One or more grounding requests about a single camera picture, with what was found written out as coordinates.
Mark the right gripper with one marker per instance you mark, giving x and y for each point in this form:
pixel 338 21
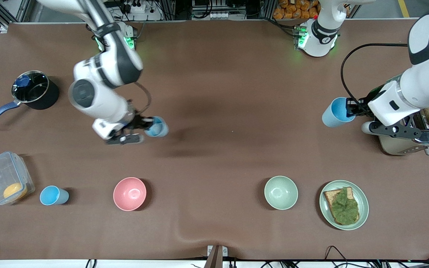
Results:
pixel 137 121

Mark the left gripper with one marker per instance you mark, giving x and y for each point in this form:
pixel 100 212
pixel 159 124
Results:
pixel 361 104

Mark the blue plastic cup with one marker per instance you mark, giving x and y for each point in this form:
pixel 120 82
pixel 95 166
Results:
pixel 158 128
pixel 333 115
pixel 49 195

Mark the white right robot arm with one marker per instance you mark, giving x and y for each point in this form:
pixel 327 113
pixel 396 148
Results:
pixel 95 96

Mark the beige and chrome toaster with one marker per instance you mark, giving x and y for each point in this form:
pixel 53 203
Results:
pixel 400 147

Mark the pink bowl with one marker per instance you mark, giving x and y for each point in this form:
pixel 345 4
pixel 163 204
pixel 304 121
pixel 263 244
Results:
pixel 129 193

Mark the brown table cloth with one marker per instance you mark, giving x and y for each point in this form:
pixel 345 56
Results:
pixel 214 74

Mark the toast slice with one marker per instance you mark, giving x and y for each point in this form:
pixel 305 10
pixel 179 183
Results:
pixel 330 195

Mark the pale green plate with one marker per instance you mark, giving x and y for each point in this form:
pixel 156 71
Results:
pixel 363 204

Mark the green lettuce leaf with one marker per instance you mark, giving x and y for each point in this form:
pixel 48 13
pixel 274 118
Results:
pixel 345 208

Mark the bag of orange buns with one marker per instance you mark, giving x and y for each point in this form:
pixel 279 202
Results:
pixel 296 11

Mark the white power strip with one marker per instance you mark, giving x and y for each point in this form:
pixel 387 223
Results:
pixel 220 15
pixel 138 8

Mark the pale green bowl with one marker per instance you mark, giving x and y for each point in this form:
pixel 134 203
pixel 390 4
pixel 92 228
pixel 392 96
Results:
pixel 280 192

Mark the yellow food piece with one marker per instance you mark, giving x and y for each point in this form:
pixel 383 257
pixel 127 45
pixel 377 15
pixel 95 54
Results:
pixel 13 191

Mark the metal table bracket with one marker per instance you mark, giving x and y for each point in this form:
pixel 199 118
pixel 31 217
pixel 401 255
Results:
pixel 215 258

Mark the aluminium frame profile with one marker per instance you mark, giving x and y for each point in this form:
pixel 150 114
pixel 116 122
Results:
pixel 21 9

